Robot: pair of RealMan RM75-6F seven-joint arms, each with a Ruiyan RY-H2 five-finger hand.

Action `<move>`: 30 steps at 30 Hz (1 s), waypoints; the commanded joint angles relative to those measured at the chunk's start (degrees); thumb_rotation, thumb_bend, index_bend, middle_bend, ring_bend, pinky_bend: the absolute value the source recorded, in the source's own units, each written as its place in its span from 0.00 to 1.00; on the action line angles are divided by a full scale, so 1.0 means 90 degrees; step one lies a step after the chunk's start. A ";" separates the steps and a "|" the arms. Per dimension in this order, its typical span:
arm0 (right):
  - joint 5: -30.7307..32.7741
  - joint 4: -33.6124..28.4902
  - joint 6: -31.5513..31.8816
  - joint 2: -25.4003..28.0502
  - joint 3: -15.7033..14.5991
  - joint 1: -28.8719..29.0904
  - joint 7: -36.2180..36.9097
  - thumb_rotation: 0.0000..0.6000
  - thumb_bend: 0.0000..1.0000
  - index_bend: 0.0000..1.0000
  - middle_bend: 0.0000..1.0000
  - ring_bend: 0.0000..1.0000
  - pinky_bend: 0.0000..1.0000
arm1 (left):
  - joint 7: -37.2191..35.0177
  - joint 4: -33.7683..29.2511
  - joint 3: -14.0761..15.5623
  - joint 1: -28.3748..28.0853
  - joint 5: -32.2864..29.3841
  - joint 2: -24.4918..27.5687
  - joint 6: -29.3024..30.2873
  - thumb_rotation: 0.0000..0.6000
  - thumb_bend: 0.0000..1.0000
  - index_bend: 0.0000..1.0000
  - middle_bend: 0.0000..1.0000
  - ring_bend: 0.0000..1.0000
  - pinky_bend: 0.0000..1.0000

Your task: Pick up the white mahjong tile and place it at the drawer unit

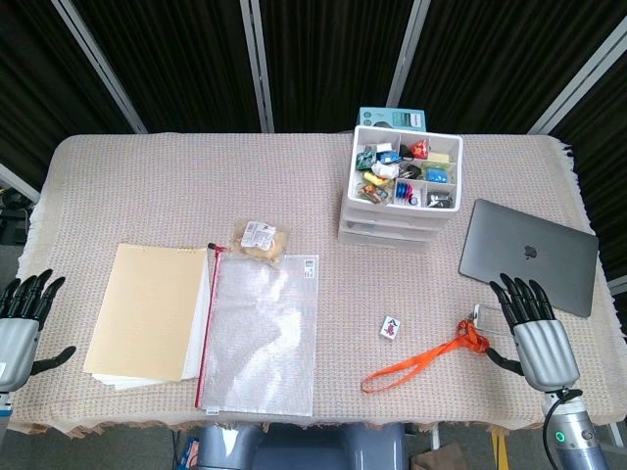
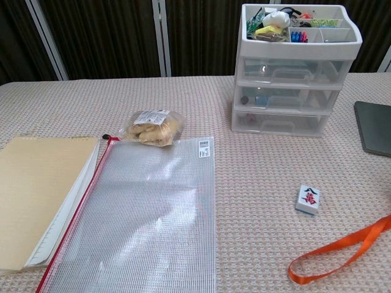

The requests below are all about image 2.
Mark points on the clear drawer with blue item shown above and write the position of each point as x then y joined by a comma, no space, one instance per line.
320,99

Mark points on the green blue printed packet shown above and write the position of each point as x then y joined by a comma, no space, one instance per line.
323,23

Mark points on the white plastic drawer organizer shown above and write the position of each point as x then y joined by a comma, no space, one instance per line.
299,49

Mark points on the white crumpled item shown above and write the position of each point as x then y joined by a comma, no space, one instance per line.
275,19

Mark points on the green white sachet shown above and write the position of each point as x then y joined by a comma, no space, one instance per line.
253,21

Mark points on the orange red small item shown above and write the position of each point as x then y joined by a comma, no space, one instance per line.
305,14

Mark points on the white mahjong tile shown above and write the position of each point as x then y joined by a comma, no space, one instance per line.
308,198

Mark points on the clear bag of cookies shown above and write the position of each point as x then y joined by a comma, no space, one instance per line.
152,129

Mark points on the blue clips bundle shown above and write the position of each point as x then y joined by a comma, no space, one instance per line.
298,36

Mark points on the dark grey tablet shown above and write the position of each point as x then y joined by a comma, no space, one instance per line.
375,128

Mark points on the brown colourful packet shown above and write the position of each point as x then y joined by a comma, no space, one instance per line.
270,37

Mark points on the yellow small item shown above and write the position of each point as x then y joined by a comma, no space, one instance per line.
267,30

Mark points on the dark round small item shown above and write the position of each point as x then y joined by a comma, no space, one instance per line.
244,100

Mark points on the beige woven tablecloth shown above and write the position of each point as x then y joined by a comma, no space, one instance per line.
259,171

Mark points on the clear mesh zipper pouch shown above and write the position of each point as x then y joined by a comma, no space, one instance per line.
137,213

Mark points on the blue object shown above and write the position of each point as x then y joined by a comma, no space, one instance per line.
261,101

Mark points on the white metal frame post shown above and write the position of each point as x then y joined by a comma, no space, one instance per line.
162,39
49,39
386,59

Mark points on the clear drawer with teal contents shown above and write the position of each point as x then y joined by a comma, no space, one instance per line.
330,71

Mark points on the tan cover notepad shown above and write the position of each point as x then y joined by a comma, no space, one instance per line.
39,183

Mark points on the clear drawer with red clip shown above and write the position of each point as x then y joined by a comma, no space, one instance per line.
308,123

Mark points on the black glasses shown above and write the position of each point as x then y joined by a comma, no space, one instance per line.
291,12

